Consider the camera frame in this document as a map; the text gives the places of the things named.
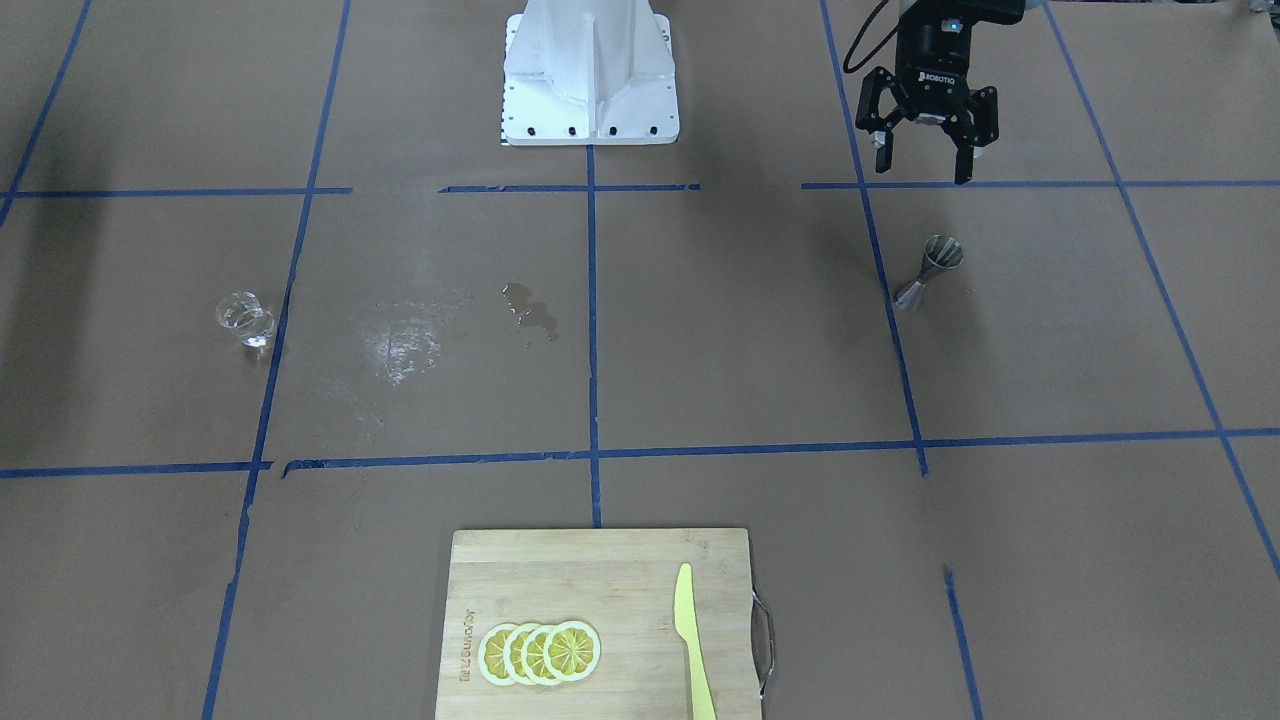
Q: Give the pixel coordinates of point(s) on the clear glass measuring cup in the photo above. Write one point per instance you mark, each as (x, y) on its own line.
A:
(243, 315)

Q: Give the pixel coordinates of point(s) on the lemon slice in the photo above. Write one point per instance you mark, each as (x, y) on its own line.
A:
(493, 663)
(533, 656)
(513, 655)
(572, 651)

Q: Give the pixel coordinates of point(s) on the yellow plastic knife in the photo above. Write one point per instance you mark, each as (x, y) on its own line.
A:
(686, 625)

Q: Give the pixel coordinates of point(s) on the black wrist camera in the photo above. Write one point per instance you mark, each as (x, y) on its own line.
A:
(966, 13)

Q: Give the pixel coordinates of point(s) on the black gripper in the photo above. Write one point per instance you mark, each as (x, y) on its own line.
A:
(928, 57)

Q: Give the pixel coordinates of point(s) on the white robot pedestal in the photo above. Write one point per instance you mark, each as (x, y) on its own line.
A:
(589, 73)

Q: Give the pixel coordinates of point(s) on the steel double jigger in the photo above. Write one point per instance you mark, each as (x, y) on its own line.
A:
(941, 254)

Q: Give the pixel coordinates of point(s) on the bamboo cutting board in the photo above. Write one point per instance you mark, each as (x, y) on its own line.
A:
(621, 581)

